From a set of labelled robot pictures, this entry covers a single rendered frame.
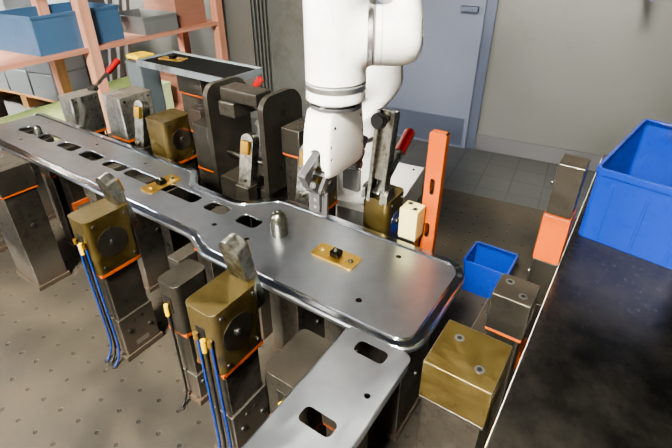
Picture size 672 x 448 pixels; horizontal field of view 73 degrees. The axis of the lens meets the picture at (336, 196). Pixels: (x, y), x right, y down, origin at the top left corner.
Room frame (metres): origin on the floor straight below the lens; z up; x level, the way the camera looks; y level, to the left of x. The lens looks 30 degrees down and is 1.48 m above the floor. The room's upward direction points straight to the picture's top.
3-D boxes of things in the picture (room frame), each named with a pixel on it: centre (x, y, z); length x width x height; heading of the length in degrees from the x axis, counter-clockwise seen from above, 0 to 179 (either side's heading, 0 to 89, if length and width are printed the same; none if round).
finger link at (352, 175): (0.68, -0.03, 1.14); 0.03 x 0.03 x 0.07; 56
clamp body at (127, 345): (0.70, 0.44, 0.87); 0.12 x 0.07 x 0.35; 146
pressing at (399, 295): (0.90, 0.41, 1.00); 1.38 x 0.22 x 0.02; 56
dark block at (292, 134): (0.94, 0.08, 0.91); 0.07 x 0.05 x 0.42; 146
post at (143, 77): (1.44, 0.60, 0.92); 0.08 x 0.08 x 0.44; 56
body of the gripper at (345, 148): (0.63, 0.00, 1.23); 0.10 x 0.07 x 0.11; 146
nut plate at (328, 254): (0.63, 0.00, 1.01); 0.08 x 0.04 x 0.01; 56
